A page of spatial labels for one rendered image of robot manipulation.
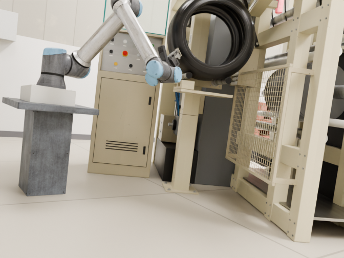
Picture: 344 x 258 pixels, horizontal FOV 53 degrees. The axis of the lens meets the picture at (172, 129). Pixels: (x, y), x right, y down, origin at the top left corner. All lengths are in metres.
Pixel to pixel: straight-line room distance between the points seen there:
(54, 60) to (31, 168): 0.71
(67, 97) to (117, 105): 0.79
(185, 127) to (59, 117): 0.98
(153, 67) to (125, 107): 1.22
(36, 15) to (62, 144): 2.87
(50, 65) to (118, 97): 0.84
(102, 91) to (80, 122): 2.14
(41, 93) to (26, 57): 2.63
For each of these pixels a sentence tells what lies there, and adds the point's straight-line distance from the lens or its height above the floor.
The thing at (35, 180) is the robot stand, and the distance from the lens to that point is 2.41.
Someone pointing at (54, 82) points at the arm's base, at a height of 0.74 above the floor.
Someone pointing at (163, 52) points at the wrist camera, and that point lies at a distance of 2.20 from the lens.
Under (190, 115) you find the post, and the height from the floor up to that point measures 0.62.
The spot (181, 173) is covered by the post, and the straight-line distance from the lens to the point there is 2.81.
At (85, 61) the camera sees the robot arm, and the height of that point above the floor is 0.91.
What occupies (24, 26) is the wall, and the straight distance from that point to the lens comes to 4.95.
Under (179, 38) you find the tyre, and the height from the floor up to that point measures 1.13.
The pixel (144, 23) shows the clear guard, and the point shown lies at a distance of 3.15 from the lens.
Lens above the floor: 0.71
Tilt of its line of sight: 5 degrees down
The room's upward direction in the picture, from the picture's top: 7 degrees clockwise
